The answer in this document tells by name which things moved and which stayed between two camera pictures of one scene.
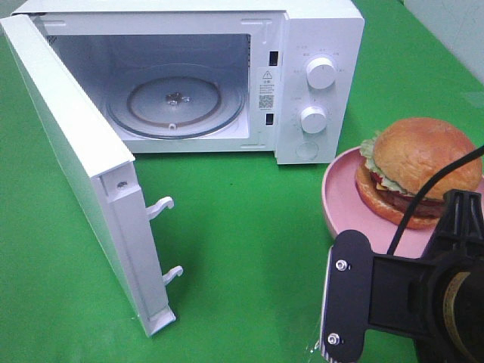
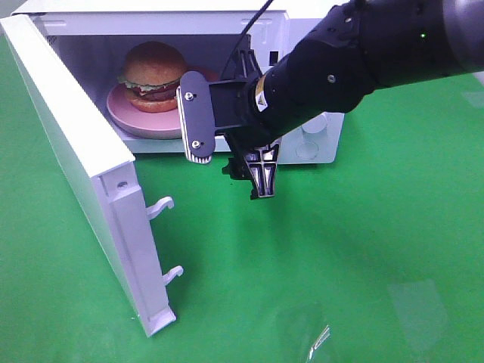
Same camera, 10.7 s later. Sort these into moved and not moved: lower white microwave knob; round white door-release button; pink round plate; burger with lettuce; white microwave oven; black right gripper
Moved: burger with lettuce; pink round plate; black right gripper
Not moved: lower white microwave knob; white microwave oven; round white door-release button
